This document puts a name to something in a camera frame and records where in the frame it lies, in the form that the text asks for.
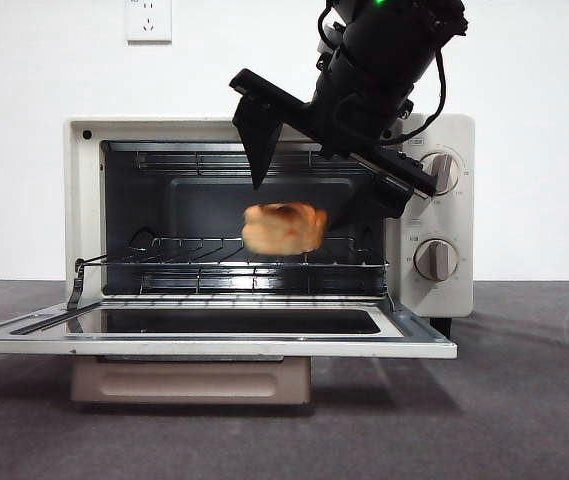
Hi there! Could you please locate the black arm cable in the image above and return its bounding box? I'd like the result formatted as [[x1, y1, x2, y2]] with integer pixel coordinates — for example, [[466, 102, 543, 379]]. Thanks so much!
[[377, 49, 448, 148]]

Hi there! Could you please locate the large cream oven knob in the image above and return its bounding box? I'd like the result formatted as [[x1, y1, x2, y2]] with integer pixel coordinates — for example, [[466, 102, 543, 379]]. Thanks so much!
[[419, 152, 463, 197]]

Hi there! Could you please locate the white wall socket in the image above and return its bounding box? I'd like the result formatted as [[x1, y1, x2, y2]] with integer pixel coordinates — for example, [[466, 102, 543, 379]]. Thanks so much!
[[124, 0, 172, 43]]

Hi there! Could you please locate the small cream oven knob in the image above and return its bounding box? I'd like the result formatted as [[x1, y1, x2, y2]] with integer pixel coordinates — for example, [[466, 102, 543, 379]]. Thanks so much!
[[413, 238, 460, 281]]

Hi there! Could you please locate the golden brown bread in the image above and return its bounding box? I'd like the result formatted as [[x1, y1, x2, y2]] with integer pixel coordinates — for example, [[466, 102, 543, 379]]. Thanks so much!
[[241, 201, 329, 256]]

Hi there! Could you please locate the metal wire oven rack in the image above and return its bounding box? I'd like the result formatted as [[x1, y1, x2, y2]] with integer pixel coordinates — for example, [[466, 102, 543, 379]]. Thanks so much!
[[81, 236, 390, 282]]

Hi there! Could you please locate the cream Toshiba toaster oven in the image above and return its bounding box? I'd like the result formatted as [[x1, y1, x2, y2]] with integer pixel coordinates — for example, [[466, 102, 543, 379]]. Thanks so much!
[[63, 114, 475, 337]]

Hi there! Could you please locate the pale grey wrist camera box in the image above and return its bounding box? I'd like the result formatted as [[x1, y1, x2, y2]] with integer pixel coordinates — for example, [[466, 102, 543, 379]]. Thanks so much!
[[317, 19, 348, 71]]

